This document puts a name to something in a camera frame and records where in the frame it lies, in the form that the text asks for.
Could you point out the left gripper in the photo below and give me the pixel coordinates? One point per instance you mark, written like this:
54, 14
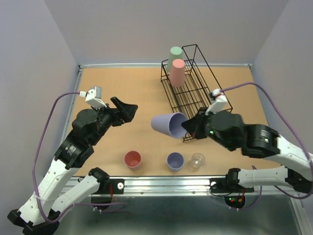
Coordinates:
126, 111

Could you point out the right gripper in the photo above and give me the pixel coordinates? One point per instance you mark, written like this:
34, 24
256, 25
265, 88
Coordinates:
192, 125

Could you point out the large lavender plastic cup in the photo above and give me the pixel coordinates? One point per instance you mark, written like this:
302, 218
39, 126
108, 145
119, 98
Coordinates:
170, 124

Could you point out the black wire dish rack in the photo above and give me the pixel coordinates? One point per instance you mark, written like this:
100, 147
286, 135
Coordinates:
200, 80

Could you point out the salmon pink plastic cup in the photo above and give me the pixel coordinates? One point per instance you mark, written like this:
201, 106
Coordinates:
177, 73

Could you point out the mint green plastic cup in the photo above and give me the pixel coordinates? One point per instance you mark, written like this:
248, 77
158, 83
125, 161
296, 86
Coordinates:
175, 53

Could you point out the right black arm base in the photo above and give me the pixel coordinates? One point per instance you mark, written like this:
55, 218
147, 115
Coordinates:
221, 185

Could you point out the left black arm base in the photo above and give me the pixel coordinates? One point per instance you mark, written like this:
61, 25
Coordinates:
111, 186

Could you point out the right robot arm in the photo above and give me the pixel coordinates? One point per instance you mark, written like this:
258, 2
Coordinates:
255, 141

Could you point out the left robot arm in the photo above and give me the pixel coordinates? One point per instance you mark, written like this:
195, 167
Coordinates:
42, 212

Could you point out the clear plastic cup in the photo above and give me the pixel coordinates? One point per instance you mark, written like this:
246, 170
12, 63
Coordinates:
197, 160

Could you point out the small lavender plastic cup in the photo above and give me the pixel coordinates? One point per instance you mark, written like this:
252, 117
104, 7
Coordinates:
175, 161

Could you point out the red plastic cup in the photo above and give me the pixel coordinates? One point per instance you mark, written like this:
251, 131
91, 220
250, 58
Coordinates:
132, 160

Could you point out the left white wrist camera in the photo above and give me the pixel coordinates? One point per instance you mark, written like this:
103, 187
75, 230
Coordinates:
93, 97

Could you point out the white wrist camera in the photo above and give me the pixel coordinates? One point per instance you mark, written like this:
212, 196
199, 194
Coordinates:
219, 102
93, 97

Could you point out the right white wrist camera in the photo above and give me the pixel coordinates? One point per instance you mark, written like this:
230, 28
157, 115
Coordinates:
219, 102

